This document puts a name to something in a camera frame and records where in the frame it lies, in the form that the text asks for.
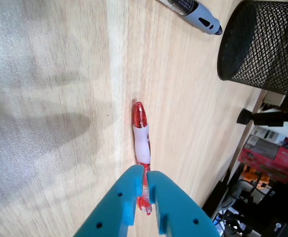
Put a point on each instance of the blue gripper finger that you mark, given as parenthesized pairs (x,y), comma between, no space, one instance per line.
(114,209)
(180,212)

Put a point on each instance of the red pen white grip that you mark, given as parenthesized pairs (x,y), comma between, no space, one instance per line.
(141,138)

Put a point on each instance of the black pen grey grip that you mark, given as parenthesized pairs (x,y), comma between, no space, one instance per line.
(200,14)

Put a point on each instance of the black mesh pen holder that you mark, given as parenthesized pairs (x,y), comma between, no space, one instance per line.
(257,49)

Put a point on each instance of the orange small item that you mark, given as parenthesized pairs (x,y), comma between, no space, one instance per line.
(255,176)

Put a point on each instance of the red cardboard box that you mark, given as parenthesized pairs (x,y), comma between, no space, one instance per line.
(282,160)

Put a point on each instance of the white labelled cardboard box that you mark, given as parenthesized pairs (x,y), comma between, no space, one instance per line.
(264,134)

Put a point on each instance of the small white box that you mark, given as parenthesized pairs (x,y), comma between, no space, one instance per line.
(272,98)

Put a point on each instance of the black camera tripod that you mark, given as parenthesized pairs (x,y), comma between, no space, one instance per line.
(264,118)

